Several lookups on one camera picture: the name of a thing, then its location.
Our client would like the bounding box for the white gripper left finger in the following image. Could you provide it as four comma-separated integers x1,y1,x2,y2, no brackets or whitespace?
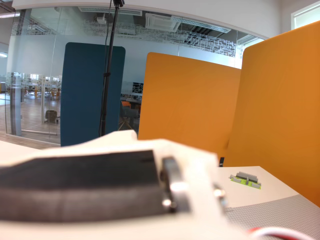
0,129,176,169

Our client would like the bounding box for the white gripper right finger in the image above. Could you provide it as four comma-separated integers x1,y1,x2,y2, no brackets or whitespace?
171,143,227,216

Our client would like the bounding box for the grey green brick model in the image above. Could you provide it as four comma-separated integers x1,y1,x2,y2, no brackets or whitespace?
227,171,263,190

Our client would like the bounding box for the blue partition panel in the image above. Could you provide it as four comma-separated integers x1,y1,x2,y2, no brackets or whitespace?
60,41,127,147

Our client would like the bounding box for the black tripod pole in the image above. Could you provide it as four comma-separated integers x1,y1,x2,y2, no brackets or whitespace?
98,0,126,138

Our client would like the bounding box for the orange partition panel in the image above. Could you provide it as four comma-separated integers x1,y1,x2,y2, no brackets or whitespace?
137,51,242,168
224,19,320,209

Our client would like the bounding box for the grey studded baseplate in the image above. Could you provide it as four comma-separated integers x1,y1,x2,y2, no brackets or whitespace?
223,193,320,240

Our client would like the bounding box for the ceiling air conditioner cassette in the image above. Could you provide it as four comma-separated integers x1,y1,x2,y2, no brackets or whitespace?
144,12,181,30

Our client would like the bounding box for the long ceiling light panel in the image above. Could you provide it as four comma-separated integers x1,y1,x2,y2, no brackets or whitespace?
171,15,233,34

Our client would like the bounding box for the red white black servo cable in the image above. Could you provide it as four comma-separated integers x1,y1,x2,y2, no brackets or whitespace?
246,225,318,240

